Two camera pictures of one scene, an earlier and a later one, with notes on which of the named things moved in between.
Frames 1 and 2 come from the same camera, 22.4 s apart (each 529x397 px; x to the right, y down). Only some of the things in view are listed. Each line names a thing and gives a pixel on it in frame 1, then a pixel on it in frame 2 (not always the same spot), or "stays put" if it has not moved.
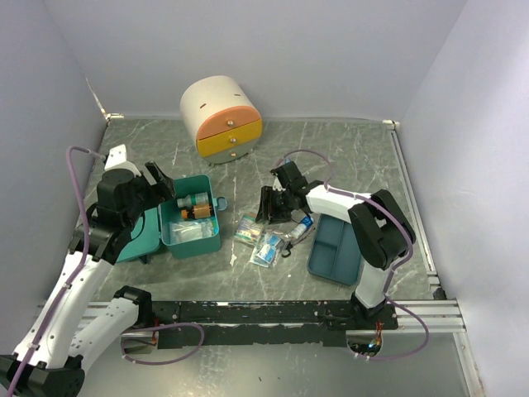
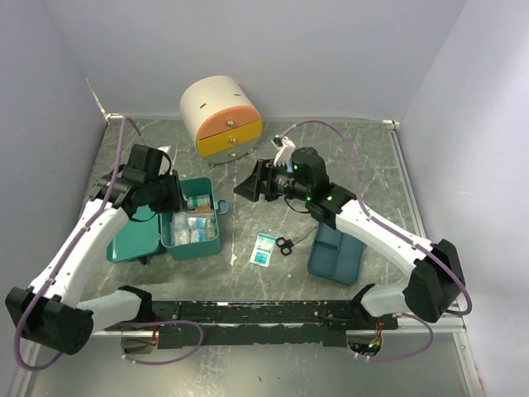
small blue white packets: x=264 y=251 to x=192 y=227
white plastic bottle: x=190 y=200 stays put
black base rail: x=325 y=323 stays put
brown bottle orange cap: x=197 y=211 stays put
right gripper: x=267 y=206 to x=252 y=187
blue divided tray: x=335 y=252 stays put
